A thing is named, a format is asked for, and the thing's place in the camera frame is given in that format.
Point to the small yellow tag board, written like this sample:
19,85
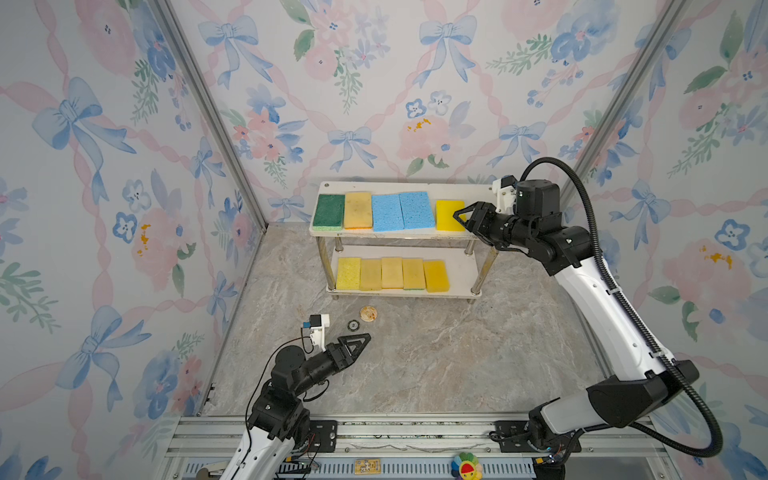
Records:
364,467

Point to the colourful round toy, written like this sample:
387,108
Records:
466,466

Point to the aluminium right corner post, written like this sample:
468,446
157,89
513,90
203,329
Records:
658,36

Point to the bright yellow cellulose sponge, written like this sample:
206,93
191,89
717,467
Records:
348,274

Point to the pale yellow sponge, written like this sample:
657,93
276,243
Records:
371,275
358,214

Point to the white two-tier metal shelf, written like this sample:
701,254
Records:
456,249

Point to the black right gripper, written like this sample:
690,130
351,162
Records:
479,219

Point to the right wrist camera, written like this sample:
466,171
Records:
504,190

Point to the bright yellow foam sponge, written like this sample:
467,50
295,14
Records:
444,215

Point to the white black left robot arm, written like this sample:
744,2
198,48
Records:
276,421

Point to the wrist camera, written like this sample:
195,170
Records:
504,190
313,332

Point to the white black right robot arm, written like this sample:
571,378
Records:
645,374

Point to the yellow orange-backed sponge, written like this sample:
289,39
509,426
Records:
392,273

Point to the yellow green-backed sponge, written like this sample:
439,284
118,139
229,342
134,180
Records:
413,274

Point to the green scouring sponge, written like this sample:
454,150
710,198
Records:
329,212

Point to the aluminium corner post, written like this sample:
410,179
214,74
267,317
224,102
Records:
658,36
169,24

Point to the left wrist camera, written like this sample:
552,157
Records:
313,332

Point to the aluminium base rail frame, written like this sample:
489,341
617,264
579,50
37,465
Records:
414,423

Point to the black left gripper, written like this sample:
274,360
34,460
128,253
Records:
342,358

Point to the aluminium left corner post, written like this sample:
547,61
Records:
169,24

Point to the blue sponge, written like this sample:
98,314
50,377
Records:
416,210
387,213

